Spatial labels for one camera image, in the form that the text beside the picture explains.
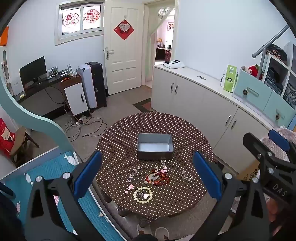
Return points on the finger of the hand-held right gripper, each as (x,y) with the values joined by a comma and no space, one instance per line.
(256,146)
(278,139)

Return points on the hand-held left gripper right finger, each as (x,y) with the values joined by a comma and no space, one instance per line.
(206,176)

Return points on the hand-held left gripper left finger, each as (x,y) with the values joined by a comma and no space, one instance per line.
(87,176)

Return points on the pink bead charm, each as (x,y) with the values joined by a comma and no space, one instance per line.
(128,188)

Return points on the grey metal box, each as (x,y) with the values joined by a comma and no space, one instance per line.
(154,146)

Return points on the person's right hand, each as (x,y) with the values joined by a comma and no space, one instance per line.
(275,209)

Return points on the pink patterned blanket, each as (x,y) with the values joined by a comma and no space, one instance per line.
(282,155)

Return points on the cardboard box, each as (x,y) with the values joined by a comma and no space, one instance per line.
(248,172)

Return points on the blue quilted mat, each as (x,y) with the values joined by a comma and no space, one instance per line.
(53,166)

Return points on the white bow earring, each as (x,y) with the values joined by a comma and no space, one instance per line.
(163,162)

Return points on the brown polka-dot tablecloth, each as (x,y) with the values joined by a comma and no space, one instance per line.
(129,148)

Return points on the teal drawer unit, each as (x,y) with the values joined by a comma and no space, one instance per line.
(254,92)

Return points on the white power strip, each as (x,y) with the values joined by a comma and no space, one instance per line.
(80,121)

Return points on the white shelf unit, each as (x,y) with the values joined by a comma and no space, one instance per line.
(286,69)

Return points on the green paper bag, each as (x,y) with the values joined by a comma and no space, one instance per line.
(230,78)

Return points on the round table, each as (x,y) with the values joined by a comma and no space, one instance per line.
(144,222)

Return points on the red plush toy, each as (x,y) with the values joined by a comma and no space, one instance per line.
(254,70)

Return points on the wooden chair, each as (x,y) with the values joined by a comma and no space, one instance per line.
(23,141)

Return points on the long white cabinet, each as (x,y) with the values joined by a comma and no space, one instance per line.
(196,102)

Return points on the small white cabinet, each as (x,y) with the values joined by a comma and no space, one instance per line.
(76,98)

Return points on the bunch of keys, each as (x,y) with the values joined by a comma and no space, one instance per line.
(201,77)

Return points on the dark clothing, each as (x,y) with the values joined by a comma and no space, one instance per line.
(9,217)

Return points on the red gift bag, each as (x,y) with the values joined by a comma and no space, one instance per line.
(7,137)

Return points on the black tower appliance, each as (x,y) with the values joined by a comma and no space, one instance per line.
(99,83)

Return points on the metal handrail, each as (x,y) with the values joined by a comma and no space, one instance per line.
(270,41)

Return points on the white door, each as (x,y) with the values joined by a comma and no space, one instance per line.
(122,69)

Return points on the folded white cloth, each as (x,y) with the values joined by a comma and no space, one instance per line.
(174,64)

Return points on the black monitor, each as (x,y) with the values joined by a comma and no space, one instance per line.
(32,70)

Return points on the dark wooden desk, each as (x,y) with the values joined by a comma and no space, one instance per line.
(163,53)

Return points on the red diamond door ornament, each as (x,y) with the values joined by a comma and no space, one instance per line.
(123,29)

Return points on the window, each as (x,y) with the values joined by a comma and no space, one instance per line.
(79,23)

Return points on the round red window decal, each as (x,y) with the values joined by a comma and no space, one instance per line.
(70,20)
(91,14)

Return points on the orange box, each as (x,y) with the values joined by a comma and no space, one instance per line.
(4,36)

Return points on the teal arched bed frame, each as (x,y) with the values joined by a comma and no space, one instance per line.
(34,113)

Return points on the small photo frame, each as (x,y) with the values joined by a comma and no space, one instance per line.
(52,70)

